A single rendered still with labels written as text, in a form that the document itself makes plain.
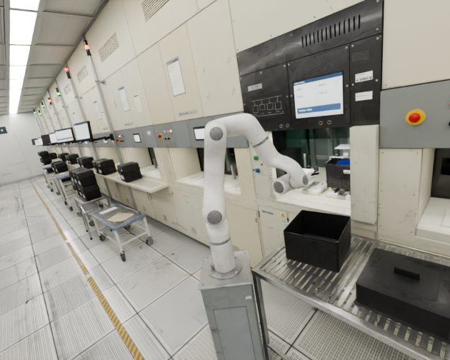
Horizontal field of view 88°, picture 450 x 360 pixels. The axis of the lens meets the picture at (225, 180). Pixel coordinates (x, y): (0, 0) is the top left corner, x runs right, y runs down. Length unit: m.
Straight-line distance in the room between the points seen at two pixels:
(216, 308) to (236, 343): 0.26
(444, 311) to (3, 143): 14.41
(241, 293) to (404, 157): 1.04
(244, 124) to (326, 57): 0.62
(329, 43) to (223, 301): 1.44
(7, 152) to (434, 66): 14.29
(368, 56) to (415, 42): 0.17
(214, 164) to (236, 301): 0.72
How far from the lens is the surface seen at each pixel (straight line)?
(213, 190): 1.11
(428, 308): 1.12
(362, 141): 1.39
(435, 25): 1.38
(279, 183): 1.17
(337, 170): 1.76
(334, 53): 1.47
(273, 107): 1.65
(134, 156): 4.36
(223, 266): 1.31
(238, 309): 1.40
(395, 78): 1.39
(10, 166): 14.39
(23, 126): 14.41
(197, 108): 2.24
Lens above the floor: 1.60
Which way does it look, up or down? 17 degrees down
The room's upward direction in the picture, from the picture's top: 10 degrees counter-clockwise
